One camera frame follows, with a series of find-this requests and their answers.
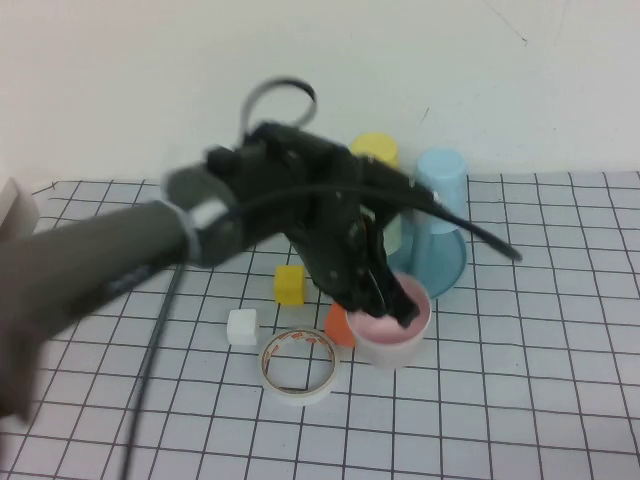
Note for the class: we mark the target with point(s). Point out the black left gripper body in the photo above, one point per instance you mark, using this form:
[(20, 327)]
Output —
[(335, 240)]

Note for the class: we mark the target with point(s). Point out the white foam cube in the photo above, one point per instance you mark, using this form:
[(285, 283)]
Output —
[(243, 327)]

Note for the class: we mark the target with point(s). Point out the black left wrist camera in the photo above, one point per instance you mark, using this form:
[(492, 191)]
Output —
[(285, 150)]

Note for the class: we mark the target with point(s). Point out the yellow plastic cup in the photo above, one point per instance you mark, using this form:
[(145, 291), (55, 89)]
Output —
[(375, 147)]

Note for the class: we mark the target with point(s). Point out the blue plastic cup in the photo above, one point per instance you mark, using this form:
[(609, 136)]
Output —
[(442, 190)]

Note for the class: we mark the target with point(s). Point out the grey checkered tablecloth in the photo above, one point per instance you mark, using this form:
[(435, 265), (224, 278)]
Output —
[(500, 375)]

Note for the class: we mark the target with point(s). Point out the green plastic cup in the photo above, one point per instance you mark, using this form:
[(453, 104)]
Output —
[(393, 237)]

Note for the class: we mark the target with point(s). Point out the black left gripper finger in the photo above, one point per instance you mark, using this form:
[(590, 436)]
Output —
[(397, 300), (372, 300)]

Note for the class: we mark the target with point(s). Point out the white cabinet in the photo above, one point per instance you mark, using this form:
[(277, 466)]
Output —
[(20, 210)]

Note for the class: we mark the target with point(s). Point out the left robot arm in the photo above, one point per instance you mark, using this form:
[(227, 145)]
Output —
[(100, 260)]

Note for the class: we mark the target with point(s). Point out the white adhesive tape roll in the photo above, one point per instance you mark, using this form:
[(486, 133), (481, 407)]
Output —
[(300, 397)]

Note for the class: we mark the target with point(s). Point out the yellow foam cube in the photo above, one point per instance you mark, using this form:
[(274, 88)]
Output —
[(290, 285)]

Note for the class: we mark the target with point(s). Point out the orange foam cube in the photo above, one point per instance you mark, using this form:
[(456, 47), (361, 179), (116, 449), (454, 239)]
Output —
[(337, 327)]

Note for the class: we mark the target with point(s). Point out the pink plastic cup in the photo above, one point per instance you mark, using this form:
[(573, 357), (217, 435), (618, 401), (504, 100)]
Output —
[(385, 340)]

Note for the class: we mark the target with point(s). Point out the blue cup stand with pegs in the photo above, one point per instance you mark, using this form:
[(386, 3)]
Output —
[(445, 265)]

